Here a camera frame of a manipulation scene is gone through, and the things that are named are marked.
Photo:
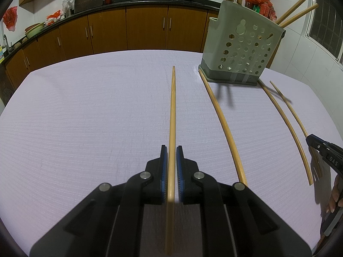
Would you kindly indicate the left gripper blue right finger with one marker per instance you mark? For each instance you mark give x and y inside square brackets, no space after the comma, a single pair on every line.
[234,220]

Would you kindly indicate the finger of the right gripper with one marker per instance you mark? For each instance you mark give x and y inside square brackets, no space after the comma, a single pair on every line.
[330,152]

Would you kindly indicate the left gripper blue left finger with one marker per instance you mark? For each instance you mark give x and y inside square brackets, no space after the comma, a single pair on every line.
[108,221]

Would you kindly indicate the bamboo chopstick three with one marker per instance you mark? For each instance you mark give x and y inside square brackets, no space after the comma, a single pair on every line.
[229,137]

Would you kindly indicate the bamboo chopstick six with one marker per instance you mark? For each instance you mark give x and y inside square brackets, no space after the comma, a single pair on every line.
[292,132]

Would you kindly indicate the bamboo chopstick nine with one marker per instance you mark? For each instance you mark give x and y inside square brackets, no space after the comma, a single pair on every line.
[298,16]

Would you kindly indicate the bamboo chopstick ten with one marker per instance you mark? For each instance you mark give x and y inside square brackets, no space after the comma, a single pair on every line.
[289,11]

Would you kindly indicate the bamboo chopstick one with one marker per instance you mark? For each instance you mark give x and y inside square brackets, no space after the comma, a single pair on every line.
[171,171]

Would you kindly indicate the person right hand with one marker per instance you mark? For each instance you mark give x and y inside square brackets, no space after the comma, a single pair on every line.
[334,200]

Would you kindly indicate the lilac tablecloth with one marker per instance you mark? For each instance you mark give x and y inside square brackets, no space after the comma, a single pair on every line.
[76,124]

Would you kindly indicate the right window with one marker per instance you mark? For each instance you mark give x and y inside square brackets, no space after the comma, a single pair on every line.
[326,28]

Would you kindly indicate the green perforated utensil holder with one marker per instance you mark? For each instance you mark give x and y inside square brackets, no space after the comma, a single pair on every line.
[239,44]

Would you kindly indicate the red bags and bottles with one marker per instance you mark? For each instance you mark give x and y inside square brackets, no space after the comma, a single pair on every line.
[263,7]

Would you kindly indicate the lower wooden cabinets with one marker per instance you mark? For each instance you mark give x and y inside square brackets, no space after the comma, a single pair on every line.
[133,27]

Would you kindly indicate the green bowl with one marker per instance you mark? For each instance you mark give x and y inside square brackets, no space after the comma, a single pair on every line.
[34,30]

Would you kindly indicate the red white plastic bag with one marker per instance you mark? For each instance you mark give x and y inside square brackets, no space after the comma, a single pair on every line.
[53,18]

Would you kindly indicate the red hanging plastic bag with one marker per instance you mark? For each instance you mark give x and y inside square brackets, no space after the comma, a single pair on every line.
[10,18]

